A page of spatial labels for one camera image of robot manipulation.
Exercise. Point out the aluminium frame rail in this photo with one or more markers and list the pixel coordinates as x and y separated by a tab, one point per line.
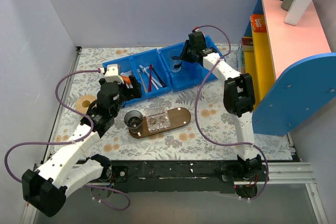
290	195

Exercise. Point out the right blue divided bin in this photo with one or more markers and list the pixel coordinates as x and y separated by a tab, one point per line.
190	74

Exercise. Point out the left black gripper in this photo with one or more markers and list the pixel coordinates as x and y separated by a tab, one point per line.
128	89

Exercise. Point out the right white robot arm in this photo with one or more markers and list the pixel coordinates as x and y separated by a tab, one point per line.
239	99

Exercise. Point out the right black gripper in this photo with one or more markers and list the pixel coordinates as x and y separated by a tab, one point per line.
188	54

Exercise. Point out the grey toothbrush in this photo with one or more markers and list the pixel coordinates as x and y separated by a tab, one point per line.
142	81

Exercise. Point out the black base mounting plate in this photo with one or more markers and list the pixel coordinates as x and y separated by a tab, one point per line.
181	176

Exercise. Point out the left blue divided bin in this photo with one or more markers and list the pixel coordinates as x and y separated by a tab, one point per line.
131	63

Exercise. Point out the clear plastic cup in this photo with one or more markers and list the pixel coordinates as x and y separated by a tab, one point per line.
175	60

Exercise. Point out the blue divided bin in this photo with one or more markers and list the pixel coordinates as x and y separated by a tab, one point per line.
190	74
131	63

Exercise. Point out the orange toothpaste tube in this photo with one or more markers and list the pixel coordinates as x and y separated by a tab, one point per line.
126	79

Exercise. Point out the blue pink shelf unit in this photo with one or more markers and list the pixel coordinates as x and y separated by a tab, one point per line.
295	70

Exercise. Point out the white toothbrush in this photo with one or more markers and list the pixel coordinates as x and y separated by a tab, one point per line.
154	82

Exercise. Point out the oval wooden tray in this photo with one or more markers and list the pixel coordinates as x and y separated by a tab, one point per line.
179	117

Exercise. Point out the orange snack box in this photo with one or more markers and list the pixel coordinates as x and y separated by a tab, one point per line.
258	24

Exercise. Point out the red toothbrush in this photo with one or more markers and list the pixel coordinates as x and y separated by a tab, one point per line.
150	78

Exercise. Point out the sponge package box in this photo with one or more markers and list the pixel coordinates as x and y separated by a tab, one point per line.
246	45

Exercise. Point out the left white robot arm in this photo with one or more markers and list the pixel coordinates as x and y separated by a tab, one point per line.
48	187

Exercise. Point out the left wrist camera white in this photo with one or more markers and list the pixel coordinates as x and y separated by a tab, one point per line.
112	74

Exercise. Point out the dark smoked plastic cup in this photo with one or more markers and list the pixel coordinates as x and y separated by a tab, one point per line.
134	120

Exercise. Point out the clear textured acrylic holder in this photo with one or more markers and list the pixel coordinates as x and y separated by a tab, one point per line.
157	118

